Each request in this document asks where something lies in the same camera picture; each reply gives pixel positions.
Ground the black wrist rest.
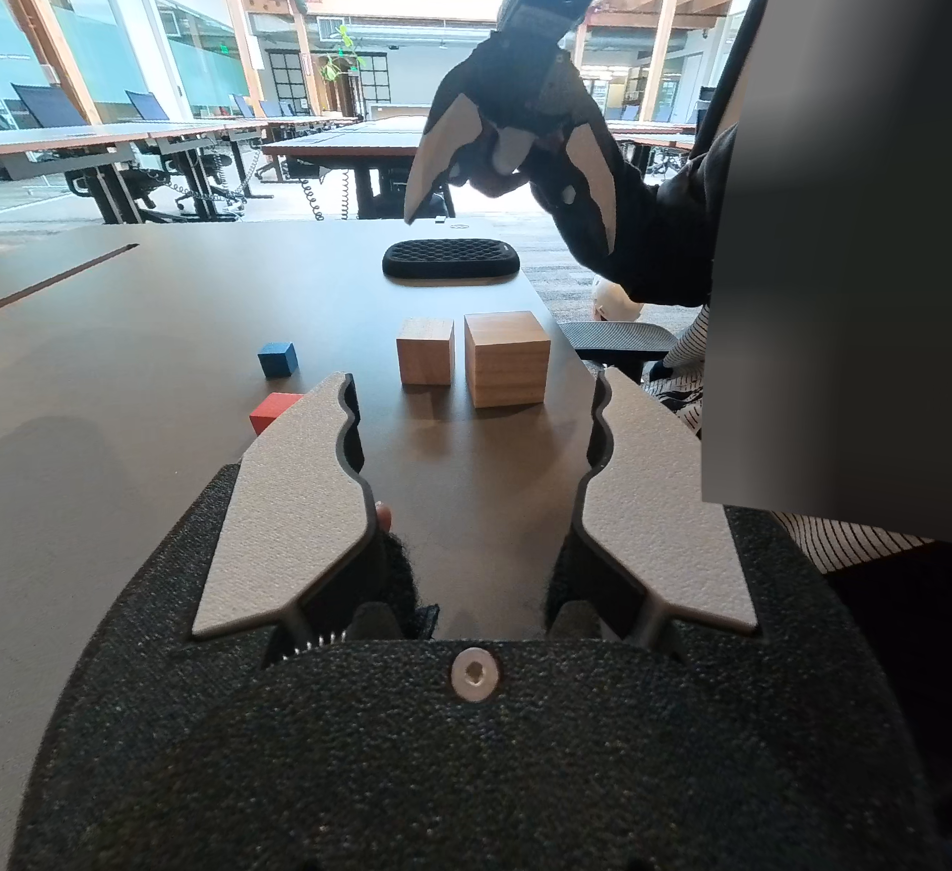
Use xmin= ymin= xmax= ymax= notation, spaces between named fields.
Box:
xmin=383 ymin=238 xmax=523 ymax=283

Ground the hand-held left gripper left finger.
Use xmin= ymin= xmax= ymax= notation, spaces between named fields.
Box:
xmin=191 ymin=373 xmax=419 ymax=641

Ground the white round object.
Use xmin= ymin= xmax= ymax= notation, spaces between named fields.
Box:
xmin=593 ymin=276 xmax=645 ymax=323

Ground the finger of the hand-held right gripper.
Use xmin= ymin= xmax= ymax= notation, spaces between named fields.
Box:
xmin=404 ymin=92 xmax=486 ymax=226
xmin=566 ymin=127 xmax=620 ymax=256

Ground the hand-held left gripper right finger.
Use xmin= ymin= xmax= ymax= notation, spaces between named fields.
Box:
xmin=545 ymin=369 xmax=761 ymax=638

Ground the person's right forearm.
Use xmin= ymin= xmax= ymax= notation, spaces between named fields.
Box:
xmin=573 ymin=120 xmax=745 ymax=310

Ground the small red cube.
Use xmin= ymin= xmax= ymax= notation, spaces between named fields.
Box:
xmin=249 ymin=392 xmax=306 ymax=437

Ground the person's printed shirt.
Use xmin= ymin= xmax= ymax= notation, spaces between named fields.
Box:
xmin=648 ymin=303 xmax=931 ymax=577

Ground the medium wooden cube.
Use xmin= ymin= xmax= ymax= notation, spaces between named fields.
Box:
xmin=396 ymin=318 xmax=458 ymax=391

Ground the wooden office table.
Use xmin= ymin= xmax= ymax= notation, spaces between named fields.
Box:
xmin=261 ymin=117 xmax=456 ymax=223
xmin=0 ymin=113 xmax=361 ymax=226

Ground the large wooden cube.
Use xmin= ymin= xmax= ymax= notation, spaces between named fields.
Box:
xmin=465 ymin=311 xmax=553 ymax=412

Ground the black office chair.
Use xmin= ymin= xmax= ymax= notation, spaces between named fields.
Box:
xmin=558 ymin=321 xmax=679 ymax=384

